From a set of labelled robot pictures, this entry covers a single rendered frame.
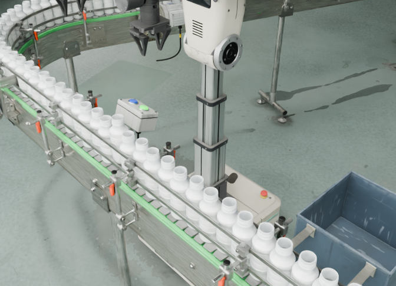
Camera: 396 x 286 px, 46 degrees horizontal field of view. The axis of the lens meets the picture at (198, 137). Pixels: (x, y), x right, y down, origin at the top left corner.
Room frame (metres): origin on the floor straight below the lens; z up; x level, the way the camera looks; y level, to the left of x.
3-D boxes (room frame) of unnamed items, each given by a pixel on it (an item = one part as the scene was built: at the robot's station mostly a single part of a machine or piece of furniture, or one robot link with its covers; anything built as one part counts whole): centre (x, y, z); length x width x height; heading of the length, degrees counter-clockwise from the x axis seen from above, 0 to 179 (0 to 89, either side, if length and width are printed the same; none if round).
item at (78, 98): (1.36, 0.41, 1.08); 0.06 x 0.06 x 0.17
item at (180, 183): (0.97, 0.05, 1.08); 0.06 x 0.06 x 0.17
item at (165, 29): (1.31, 0.13, 1.41); 0.07 x 0.07 x 0.09; 43
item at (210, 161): (1.81, -0.06, 0.48); 0.13 x 0.13 x 0.40; 44
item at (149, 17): (1.29, 0.14, 1.48); 0.10 x 0.07 x 0.07; 133
